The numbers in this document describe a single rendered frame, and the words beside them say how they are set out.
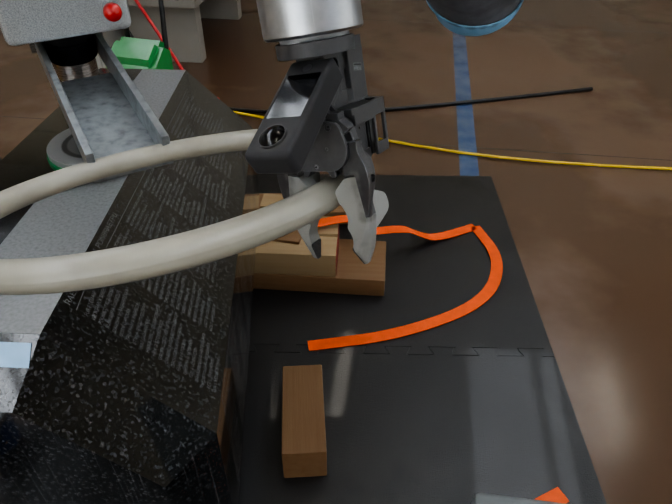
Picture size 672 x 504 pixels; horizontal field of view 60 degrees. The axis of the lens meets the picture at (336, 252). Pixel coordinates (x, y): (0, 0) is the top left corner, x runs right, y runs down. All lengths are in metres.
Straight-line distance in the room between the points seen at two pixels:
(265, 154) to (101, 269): 0.16
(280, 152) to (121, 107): 0.68
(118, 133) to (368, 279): 1.31
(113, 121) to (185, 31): 3.24
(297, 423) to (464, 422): 0.51
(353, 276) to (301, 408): 0.63
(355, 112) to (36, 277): 0.30
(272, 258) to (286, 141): 1.66
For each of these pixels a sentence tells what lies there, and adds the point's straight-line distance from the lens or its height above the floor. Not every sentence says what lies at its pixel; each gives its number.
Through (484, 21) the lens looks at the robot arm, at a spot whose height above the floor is 1.33.
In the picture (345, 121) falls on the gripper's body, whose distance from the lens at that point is 0.53.
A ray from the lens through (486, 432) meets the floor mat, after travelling 1.86.
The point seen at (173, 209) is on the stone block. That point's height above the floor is 0.76.
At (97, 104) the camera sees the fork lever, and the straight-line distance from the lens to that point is 1.14.
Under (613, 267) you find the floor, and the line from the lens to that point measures 2.59.
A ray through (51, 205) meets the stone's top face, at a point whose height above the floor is 0.85.
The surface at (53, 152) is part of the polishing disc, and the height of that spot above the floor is 0.90.
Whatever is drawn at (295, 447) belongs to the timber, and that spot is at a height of 0.13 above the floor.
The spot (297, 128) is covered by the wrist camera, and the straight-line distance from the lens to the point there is 0.48.
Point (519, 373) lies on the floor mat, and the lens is 2.03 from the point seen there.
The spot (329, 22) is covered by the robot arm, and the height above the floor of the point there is 1.36.
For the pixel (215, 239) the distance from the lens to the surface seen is 0.48.
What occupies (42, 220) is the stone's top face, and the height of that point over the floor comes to 0.85.
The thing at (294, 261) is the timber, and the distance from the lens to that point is 2.12.
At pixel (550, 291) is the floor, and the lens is 2.37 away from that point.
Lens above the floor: 1.51
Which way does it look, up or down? 39 degrees down
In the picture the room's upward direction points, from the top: straight up
